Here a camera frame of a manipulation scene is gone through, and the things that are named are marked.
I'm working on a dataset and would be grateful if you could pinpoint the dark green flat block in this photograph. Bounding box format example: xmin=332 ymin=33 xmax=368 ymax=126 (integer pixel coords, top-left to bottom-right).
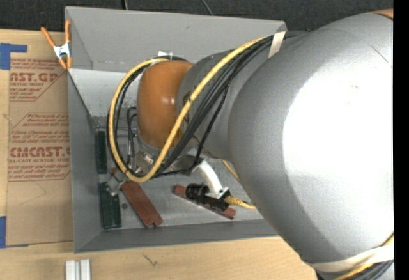
xmin=95 ymin=129 xmax=109 ymax=175
xmin=98 ymin=181 xmax=123 ymax=230

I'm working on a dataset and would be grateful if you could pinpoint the black cylinder on white bracket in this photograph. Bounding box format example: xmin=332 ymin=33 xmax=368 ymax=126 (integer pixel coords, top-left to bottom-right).
xmin=185 ymin=160 xmax=231 ymax=212

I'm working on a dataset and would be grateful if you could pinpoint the brown cardboard board red print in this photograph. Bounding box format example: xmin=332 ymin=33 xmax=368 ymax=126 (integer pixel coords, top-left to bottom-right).
xmin=0 ymin=28 xmax=75 ymax=247

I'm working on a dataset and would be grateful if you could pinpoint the grey metal bin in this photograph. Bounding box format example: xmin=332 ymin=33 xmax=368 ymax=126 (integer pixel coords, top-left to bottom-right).
xmin=65 ymin=6 xmax=288 ymax=254

